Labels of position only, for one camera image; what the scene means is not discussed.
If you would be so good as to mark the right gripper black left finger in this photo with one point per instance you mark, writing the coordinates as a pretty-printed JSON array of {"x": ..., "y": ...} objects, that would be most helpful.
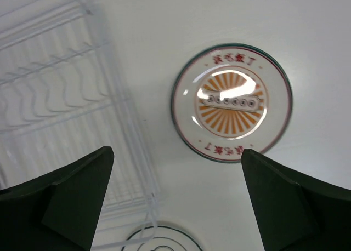
[{"x": 59, "y": 210}]

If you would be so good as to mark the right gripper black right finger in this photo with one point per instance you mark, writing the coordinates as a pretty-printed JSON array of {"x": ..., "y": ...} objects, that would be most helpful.
[{"x": 295, "y": 211}]

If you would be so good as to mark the orange sunburst plate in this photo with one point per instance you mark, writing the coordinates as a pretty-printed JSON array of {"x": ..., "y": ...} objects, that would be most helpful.
[{"x": 228, "y": 98}]

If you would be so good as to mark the white plate green rim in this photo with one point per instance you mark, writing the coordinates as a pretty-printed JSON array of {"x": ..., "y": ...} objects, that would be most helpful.
[{"x": 168, "y": 236}]

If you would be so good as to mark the white wire dish rack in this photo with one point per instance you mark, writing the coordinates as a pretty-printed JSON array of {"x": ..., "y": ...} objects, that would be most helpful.
[{"x": 62, "y": 97}]

